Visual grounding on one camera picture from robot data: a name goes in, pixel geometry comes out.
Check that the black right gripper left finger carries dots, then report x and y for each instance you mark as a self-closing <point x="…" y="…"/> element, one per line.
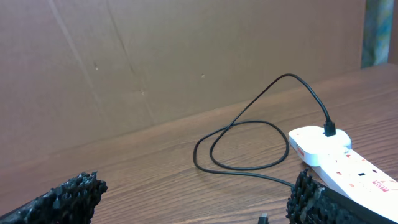
<point x="72" y="202"/>

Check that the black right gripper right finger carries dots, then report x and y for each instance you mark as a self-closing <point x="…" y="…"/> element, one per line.
<point x="311" y="202"/>

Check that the white USB charger adapter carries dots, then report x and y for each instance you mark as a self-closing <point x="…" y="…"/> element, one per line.
<point x="315" y="148"/>

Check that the white power strip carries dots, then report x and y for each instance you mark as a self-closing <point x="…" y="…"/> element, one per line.
<point x="355" y="177"/>

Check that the brown cardboard backboard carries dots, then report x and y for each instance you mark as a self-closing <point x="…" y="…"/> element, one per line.
<point x="73" y="72"/>

